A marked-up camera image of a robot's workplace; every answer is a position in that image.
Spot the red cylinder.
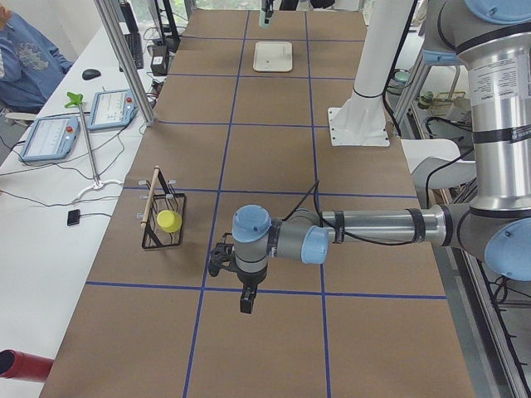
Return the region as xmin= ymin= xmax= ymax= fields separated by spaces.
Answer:
xmin=1 ymin=349 xmax=54 ymax=382

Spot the black keyboard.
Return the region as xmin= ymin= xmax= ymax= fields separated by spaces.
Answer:
xmin=124 ymin=32 xmax=144 ymax=70

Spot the black computer mouse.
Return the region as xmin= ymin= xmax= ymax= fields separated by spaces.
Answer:
xmin=81 ymin=68 xmax=101 ymax=81

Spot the blue teach pendant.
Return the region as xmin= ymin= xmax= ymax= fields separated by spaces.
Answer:
xmin=87 ymin=90 xmax=138 ymax=131
xmin=19 ymin=116 xmax=80 ymax=163

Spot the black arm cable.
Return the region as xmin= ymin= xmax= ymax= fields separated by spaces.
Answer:
xmin=281 ymin=180 xmax=420 ymax=246

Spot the small black puck sensor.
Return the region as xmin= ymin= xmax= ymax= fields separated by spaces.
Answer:
xmin=66 ymin=209 xmax=81 ymax=226

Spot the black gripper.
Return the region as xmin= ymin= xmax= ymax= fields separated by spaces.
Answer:
xmin=207 ymin=232 xmax=266 ymax=313

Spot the black wire cup rack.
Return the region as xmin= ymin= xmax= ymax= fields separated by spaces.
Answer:
xmin=140 ymin=167 xmax=187 ymax=250

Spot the left blue teach pendant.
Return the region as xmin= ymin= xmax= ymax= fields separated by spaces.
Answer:
xmin=19 ymin=116 xmax=80 ymax=163

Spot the black power adapter box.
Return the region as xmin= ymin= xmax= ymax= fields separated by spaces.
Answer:
xmin=150 ymin=45 xmax=169 ymax=76

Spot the wooden rack handle rod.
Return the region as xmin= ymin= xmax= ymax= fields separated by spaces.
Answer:
xmin=140 ymin=166 xmax=160 ymax=230

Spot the right blue teach pendant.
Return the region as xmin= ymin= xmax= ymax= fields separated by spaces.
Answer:
xmin=87 ymin=90 xmax=138 ymax=131

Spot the aluminium frame post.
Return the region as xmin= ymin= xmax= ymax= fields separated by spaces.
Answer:
xmin=94 ymin=0 xmax=155 ymax=127

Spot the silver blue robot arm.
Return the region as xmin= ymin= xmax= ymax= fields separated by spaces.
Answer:
xmin=208 ymin=1 xmax=530 ymax=313

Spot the yellow cup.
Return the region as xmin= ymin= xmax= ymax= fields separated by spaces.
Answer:
xmin=156 ymin=210 xmax=183 ymax=233

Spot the cream rabbit tray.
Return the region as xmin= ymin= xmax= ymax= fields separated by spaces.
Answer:
xmin=253 ymin=41 xmax=293 ymax=73

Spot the metal stand with green clip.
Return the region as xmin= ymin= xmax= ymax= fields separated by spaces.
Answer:
xmin=65 ymin=91 xmax=124 ymax=202

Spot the light green cup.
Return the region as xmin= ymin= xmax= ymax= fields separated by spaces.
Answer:
xmin=259 ymin=8 xmax=273 ymax=29

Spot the person in blue hoodie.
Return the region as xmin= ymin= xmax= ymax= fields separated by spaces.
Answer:
xmin=1 ymin=7 xmax=73 ymax=114

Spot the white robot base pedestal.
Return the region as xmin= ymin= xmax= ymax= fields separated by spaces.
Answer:
xmin=328 ymin=0 xmax=416 ymax=147

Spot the white plastic chair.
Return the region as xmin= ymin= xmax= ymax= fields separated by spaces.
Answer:
xmin=401 ymin=138 xmax=476 ymax=189

